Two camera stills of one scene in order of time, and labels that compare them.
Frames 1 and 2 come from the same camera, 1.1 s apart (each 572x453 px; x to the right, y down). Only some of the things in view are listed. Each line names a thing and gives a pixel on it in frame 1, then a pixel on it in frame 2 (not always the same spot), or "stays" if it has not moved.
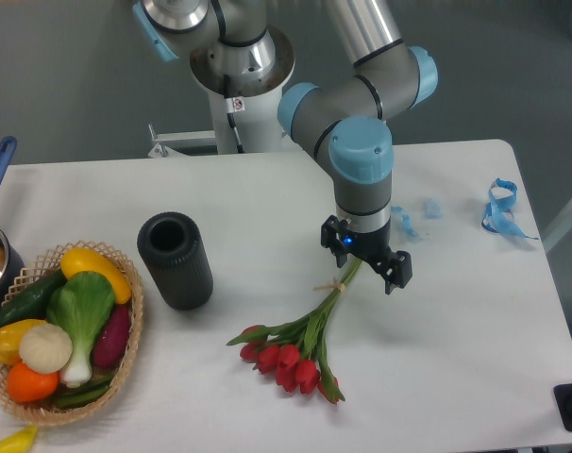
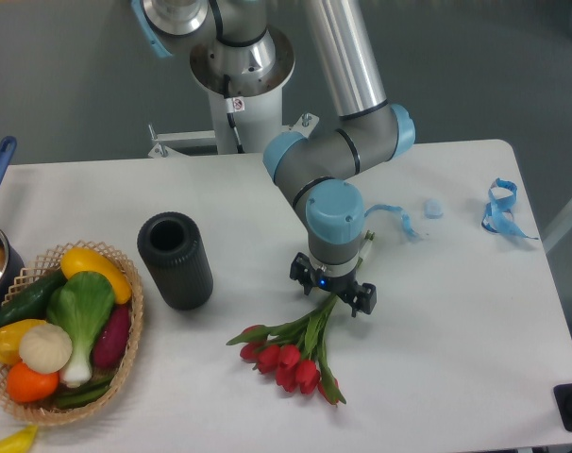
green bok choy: [80, 306] stays
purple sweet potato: [110, 339] stays
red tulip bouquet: [294, 349] stays
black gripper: [394, 267] to [361, 297]
